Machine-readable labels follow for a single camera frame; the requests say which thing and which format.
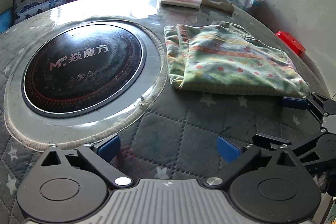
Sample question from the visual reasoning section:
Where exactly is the colourful patterned children's garment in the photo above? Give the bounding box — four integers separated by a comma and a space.
164, 21, 309, 97

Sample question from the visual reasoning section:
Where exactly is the red plastic stool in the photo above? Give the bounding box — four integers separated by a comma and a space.
276, 31, 306, 58

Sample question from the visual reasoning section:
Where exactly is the black round induction cooker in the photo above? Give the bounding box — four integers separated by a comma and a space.
22, 22, 146, 118

